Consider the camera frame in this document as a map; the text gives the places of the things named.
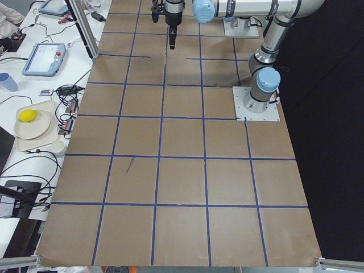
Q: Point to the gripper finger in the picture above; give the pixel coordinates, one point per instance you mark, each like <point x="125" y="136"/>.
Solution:
<point x="172" y="33"/>

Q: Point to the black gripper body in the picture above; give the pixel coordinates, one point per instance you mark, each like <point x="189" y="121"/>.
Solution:
<point x="173" y="18"/>

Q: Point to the black power adapter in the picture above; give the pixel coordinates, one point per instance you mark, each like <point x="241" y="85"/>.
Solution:
<point x="98" y="17"/>

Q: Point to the blue teach pendant tablet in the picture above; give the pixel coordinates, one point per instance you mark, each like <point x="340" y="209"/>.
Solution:
<point x="45" y="59"/>

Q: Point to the white paper cup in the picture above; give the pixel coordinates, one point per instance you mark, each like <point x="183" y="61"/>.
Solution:
<point x="58" y="148"/>

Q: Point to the yellow lemon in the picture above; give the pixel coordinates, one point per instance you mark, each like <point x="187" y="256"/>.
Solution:
<point x="27" y="115"/>

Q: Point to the cream round plate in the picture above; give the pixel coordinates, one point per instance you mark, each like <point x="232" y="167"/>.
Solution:
<point x="34" y="129"/>

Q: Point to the light blue cup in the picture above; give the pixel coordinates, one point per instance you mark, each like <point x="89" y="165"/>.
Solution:
<point x="8" y="82"/>

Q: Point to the cream square tray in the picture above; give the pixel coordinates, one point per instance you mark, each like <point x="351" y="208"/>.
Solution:
<point x="50" y="136"/>

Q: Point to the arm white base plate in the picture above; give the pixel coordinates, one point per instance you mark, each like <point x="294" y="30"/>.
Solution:
<point x="240" y="30"/>
<point x="248" y="109"/>

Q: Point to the aluminium frame post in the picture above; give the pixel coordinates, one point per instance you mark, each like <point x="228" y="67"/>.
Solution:
<point x="84" y="29"/>

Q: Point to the black camera stand base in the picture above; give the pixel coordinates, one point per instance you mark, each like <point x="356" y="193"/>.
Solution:
<point x="18" y="198"/>

